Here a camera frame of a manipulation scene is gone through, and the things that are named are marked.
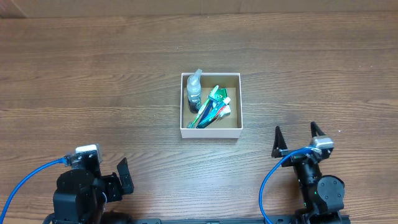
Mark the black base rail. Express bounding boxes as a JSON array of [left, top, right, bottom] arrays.
[[131, 215, 351, 224]]

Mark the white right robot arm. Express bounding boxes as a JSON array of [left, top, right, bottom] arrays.
[[271, 122, 349, 224]]

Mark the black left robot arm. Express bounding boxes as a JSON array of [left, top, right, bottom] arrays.
[[44, 157, 134, 224]]

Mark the green toothbrush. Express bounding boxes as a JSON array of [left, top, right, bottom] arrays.
[[187, 85, 219, 128]]

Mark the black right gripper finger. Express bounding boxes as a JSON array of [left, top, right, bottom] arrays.
[[310, 121, 325, 137], [271, 126, 288, 158]]

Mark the clear spray bottle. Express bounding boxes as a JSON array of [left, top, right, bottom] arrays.
[[187, 68, 202, 113]]

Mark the green soap box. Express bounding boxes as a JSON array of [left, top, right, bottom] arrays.
[[215, 88, 231, 119]]

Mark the small toothpaste tube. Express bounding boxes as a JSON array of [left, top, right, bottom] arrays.
[[197, 97, 231, 129]]

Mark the blue disposable razor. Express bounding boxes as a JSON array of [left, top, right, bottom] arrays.
[[197, 95, 220, 128]]

